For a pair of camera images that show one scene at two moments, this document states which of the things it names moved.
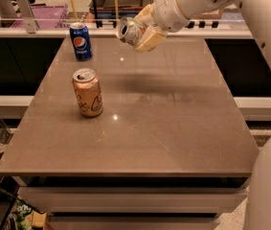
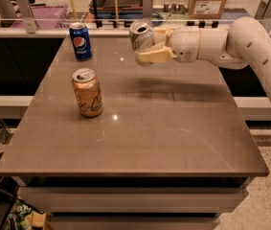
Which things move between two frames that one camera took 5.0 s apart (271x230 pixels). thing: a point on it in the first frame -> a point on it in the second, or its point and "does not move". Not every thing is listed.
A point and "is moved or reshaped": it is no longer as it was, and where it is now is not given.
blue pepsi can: (80, 41) does not move
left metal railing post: (26, 10) does not move
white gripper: (164, 12) -> (185, 43)
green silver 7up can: (127, 29) is moved or reshaped
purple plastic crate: (47, 16) does not move
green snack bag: (23, 217) does not move
